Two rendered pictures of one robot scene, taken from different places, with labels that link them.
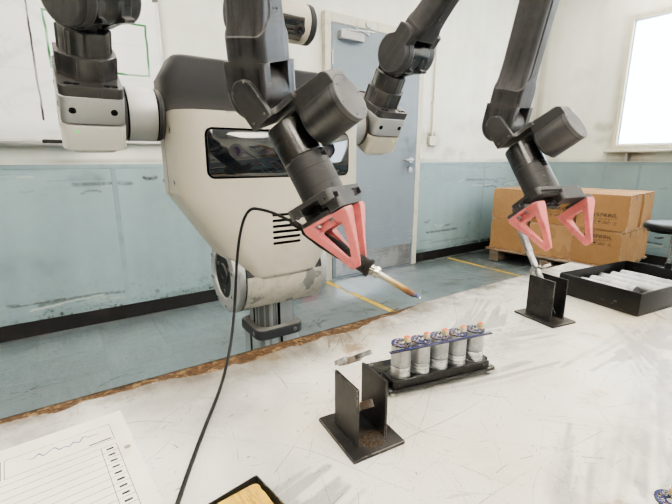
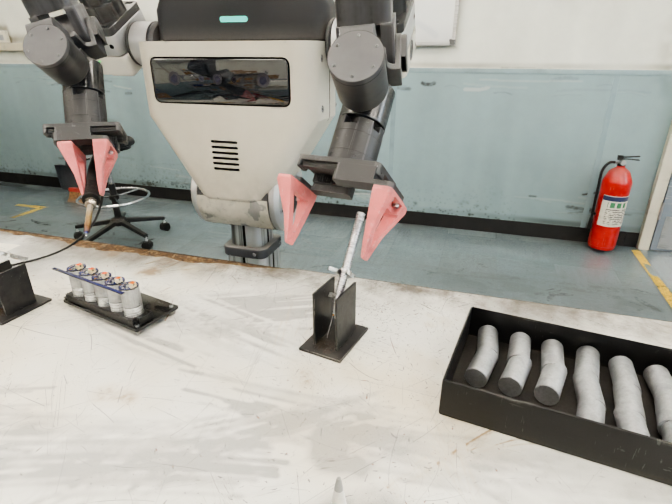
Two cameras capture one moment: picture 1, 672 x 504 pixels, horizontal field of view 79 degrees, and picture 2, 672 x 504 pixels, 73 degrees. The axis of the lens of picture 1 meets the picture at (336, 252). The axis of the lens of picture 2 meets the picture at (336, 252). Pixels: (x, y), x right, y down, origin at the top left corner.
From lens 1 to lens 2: 0.86 m
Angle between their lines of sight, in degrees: 50
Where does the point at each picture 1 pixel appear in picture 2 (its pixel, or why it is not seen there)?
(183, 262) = (445, 180)
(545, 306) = (317, 322)
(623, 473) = not seen: outside the picture
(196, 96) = (175, 25)
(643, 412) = (93, 429)
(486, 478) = not seen: outside the picture
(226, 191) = (170, 114)
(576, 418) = (64, 390)
